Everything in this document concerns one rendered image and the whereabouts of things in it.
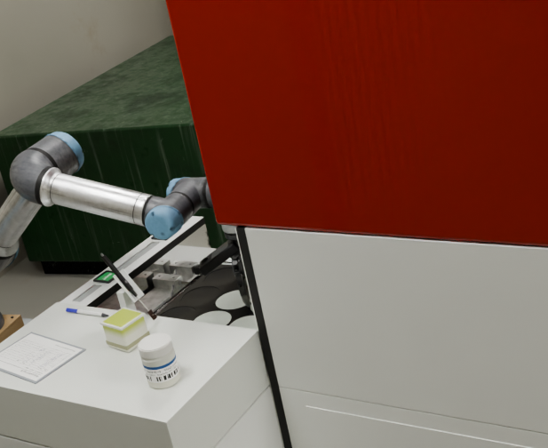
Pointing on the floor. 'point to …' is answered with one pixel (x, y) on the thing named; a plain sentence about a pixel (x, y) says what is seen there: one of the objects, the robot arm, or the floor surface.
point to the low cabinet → (111, 156)
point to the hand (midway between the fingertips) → (245, 302)
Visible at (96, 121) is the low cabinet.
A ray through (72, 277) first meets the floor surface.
